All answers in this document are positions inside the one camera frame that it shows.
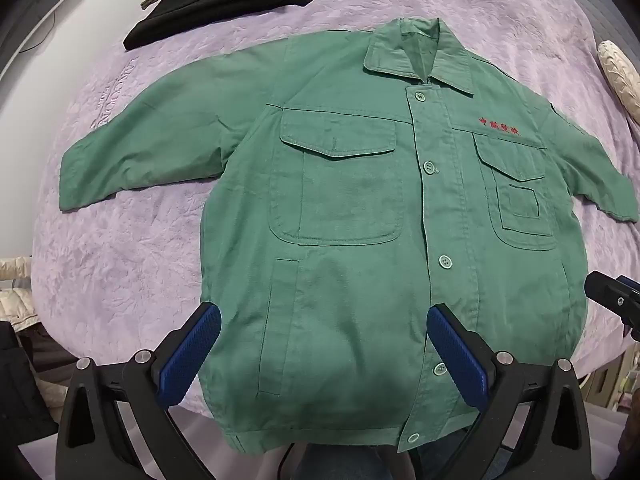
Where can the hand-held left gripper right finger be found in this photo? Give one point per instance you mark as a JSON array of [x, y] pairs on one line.
[[456, 350]]

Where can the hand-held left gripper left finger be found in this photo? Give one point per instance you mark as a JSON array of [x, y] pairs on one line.
[[192, 347]]

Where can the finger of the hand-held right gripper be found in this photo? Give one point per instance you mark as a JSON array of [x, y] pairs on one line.
[[607, 292]]

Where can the green work jacket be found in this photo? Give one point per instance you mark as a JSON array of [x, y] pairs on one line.
[[350, 240]]

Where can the black folded clothes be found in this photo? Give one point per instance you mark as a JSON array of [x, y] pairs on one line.
[[220, 0]]

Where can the beige cardboard boxes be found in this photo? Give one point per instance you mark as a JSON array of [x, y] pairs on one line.
[[612, 382]]

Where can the purple plush blanket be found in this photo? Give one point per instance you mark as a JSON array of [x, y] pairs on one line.
[[150, 240]]

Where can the dark clothing pile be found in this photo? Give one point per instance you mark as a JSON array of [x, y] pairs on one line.
[[25, 385]]

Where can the beige puffer jacket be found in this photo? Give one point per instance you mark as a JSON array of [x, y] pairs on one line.
[[15, 285]]

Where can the cream quilted cushion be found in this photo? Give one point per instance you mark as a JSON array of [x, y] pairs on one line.
[[622, 77]]

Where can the grey ribbed cushion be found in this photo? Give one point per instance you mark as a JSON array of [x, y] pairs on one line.
[[590, 10]]

